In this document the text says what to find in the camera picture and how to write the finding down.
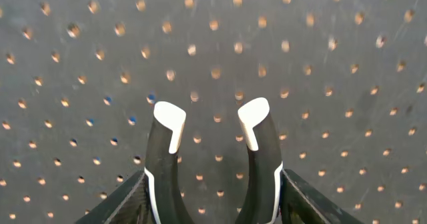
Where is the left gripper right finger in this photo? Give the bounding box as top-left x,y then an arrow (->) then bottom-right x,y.
280,169 -> 364,224

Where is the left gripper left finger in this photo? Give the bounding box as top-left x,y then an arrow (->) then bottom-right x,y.
75,170 -> 156,224

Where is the black pegboard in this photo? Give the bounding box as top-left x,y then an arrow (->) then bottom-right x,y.
0,0 -> 427,224

